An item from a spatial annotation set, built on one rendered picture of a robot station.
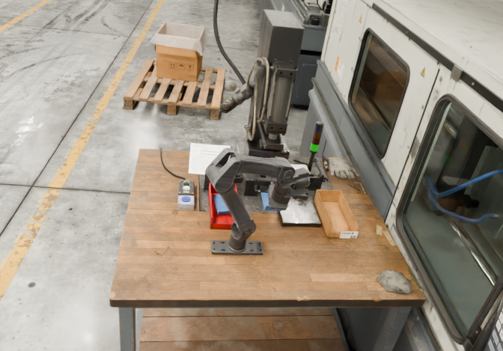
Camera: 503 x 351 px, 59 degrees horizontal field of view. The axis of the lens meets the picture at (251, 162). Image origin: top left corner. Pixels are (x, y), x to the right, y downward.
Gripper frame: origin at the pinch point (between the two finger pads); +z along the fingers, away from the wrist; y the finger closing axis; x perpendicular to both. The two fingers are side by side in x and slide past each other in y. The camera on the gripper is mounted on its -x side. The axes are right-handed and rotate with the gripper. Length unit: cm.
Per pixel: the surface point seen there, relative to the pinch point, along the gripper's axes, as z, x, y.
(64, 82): 235, 180, 277
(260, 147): -1.3, 4.5, 28.6
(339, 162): 30, -44, 47
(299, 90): 200, -82, 266
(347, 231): 5.4, -32.0, -6.2
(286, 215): 11.3, -7.9, 2.7
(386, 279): -2, -41, -29
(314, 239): 8.0, -18.0, -9.4
